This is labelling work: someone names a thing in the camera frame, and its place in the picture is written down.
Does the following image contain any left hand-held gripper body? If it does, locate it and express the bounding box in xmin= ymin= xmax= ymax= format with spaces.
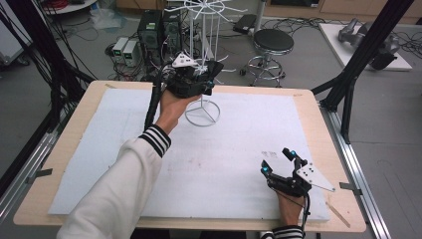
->
xmin=163 ymin=51 xmax=214 ymax=100

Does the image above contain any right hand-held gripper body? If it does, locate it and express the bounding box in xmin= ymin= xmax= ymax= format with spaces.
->
xmin=268 ymin=157 xmax=336 ymax=198

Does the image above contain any white wire display rack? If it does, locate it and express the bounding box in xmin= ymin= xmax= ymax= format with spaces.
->
xmin=163 ymin=0 xmax=249 ymax=127

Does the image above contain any person's right hand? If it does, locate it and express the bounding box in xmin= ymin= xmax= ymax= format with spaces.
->
xmin=276 ymin=192 xmax=307 ymax=227

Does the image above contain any light wooden table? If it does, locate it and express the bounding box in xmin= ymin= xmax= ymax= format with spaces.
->
xmin=13 ymin=80 xmax=367 ymax=233

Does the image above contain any white foam board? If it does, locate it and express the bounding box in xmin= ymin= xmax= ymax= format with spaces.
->
xmin=48 ymin=88 xmax=331 ymax=223

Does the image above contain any small black computer tower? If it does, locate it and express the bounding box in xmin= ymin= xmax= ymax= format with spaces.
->
xmin=162 ymin=13 xmax=183 ymax=54

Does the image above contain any thin wooden stick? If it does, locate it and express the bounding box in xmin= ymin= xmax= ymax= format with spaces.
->
xmin=325 ymin=200 xmax=351 ymax=229

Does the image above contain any large black computer tower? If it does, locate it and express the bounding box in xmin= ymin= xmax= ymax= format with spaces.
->
xmin=136 ymin=9 xmax=164 ymax=66

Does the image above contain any flat black box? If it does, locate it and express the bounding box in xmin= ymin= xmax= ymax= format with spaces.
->
xmin=232 ymin=13 xmax=258 ymax=36

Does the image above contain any grey power supply unit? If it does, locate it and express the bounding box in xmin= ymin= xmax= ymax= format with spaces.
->
xmin=111 ymin=36 xmax=129 ymax=64
xmin=121 ymin=39 xmax=140 ymax=68

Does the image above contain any black round stool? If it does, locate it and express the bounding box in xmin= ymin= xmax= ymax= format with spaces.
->
xmin=239 ymin=28 xmax=296 ymax=89

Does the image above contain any clear plastic bag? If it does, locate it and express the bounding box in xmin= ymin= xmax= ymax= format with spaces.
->
xmin=89 ymin=7 xmax=127 ymax=32

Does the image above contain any white floor platform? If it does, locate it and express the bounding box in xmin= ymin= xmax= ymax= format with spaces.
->
xmin=317 ymin=22 xmax=413 ymax=72

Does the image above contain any round white table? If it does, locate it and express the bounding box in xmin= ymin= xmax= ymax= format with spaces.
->
xmin=42 ymin=0 xmax=100 ymax=16

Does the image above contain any thin black cable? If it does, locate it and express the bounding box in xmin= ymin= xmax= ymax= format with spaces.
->
xmin=300 ymin=193 xmax=312 ymax=239

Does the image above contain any black corrugated cable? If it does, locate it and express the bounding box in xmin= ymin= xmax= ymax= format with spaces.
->
xmin=143 ymin=65 xmax=168 ymax=132

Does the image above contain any grey metal bracket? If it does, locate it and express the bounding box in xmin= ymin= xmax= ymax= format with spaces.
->
xmin=338 ymin=181 xmax=363 ymax=197
xmin=25 ymin=167 xmax=54 ymax=185

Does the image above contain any aluminium rail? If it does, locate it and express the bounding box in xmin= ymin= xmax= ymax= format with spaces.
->
xmin=318 ymin=103 xmax=393 ymax=239
xmin=0 ymin=109 xmax=76 ymax=223

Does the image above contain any tangle of floor cables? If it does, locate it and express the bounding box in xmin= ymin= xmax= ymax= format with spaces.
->
xmin=260 ymin=16 xmax=332 ymax=37

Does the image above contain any black frame strut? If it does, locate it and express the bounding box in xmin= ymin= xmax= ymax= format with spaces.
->
xmin=0 ymin=0 xmax=96 ymax=197
xmin=311 ymin=0 xmax=416 ymax=145

